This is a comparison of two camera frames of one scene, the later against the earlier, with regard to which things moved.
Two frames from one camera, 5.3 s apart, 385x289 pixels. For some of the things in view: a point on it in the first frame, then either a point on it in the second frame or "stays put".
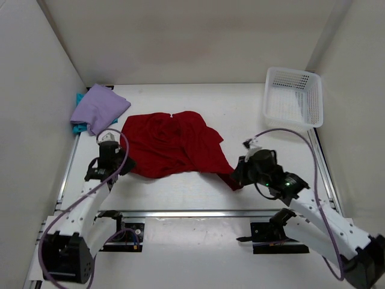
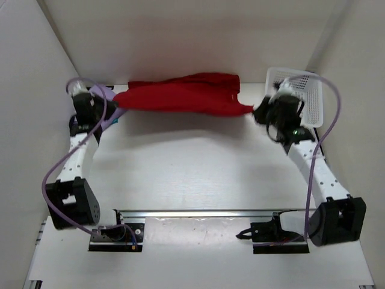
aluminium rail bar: (218, 213) stays put
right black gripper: (239, 174) -> (267, 104)
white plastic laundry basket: (293, 100) stays put
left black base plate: (129, 238) stays put
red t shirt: (160, 145) -> (200, 94)
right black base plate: (269, 238) stays put
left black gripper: (130, 164) -> (110, 107)
